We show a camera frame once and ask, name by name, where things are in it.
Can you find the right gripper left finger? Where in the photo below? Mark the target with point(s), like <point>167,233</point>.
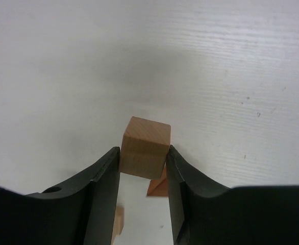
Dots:
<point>79,210</point>

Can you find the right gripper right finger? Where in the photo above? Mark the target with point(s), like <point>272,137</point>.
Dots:
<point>203,211</point>

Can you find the long light wood block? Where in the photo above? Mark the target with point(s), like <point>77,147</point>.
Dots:
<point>118,223</point>

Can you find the red-brown wood triangle block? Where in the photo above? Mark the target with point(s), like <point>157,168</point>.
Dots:
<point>158,187</point>

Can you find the light wood cube block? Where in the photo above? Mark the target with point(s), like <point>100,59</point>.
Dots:
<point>145,145</point>

